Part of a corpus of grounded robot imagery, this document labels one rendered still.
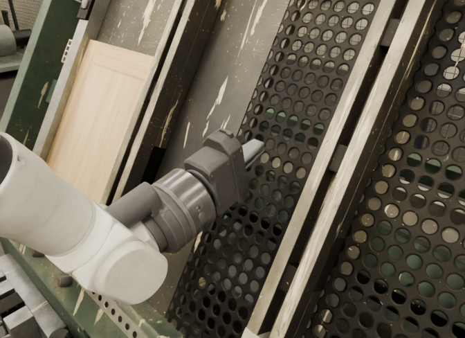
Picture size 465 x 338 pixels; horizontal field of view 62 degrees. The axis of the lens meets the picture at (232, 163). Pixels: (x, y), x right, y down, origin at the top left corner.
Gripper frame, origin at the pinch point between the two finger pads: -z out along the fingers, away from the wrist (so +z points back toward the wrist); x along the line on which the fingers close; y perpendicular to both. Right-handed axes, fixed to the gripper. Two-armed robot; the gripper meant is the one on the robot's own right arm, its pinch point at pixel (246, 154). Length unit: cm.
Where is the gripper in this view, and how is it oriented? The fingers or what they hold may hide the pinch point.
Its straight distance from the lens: 57.6
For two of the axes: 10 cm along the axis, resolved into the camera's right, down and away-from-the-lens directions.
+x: -1.4, -7.9, -6.0
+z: -6.8, 5.2, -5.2
